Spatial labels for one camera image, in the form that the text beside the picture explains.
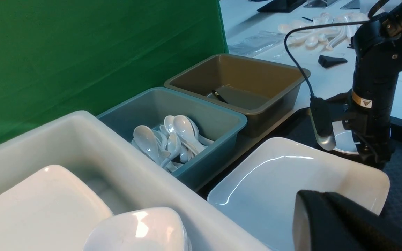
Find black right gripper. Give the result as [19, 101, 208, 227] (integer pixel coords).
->
[342, 101, 395, 169]

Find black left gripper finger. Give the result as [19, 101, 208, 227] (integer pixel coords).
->
[292, 190, 402, 251]

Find small white round dish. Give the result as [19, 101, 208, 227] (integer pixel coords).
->
[332, 121, 359, 156]

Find large white square plate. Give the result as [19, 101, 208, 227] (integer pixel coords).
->
[207, 138, 390, 251]

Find black chopstick gold band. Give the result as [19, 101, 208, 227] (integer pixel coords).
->
[206, 90, 228, 104]

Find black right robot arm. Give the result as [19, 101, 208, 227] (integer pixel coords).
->
[344, 0, 402, 165]

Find black plastic serving tray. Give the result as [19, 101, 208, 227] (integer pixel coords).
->
[197, 108, 402, 228]

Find loose white spoons on table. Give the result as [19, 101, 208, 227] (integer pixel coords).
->
[278, 12, 368, 50]

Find brown plastic bin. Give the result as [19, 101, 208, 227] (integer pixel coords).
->
[164, 54, 305, 138]

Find clear plastic bag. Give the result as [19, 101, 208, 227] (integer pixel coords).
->
[228, 31, 285, 58]

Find teal plastic bin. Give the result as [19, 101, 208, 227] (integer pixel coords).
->
[97, 87, 247, 191]

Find pile of white soup spoons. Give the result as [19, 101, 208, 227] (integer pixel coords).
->
[131, 115, 197, 173]

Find stack of small white bowls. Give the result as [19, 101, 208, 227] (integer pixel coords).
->
[83, 207, 192, 251]

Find large white plastic tub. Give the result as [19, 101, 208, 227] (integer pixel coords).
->
[0, 111, 268, 251]

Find stack of white square plates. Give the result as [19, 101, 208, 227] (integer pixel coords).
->
[0, 165, 113, 251]

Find green cloth backdrop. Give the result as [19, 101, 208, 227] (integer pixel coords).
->
[0, 0, 228, 144]

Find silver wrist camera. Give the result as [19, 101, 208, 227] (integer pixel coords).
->
[310, 96, 346, 151]

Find black cable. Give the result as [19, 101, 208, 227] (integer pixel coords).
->
[284, 0, 390, 100]

